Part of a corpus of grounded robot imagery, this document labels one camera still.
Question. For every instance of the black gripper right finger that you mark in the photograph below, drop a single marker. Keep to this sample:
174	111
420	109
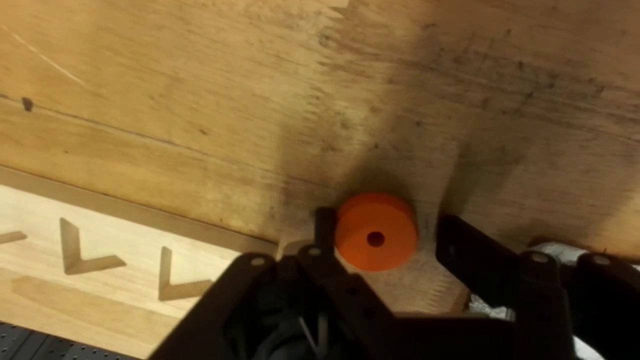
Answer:
594	300

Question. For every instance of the wooden slotted board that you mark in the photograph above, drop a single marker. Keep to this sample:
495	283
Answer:
107	274

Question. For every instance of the orange disc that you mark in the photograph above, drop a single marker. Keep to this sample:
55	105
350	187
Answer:
377	233

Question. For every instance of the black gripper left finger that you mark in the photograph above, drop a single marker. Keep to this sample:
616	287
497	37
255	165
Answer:
302	307

